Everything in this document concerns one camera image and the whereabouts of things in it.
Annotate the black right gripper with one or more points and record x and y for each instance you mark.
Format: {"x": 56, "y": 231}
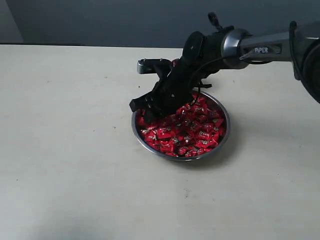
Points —
{"x": 171, "y": 92}

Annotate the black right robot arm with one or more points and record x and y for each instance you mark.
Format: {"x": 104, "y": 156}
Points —
{"x": 228, "y": 49}

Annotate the pile of red wrapped candies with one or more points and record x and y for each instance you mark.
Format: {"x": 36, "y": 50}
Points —
{"x": 190, "y": 135}

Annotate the round steel bowl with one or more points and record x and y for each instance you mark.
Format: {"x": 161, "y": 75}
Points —
{"x": 225, "y": 130}

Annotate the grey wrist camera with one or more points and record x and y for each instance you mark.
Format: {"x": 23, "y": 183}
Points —
{"x": 154, "y": 66}

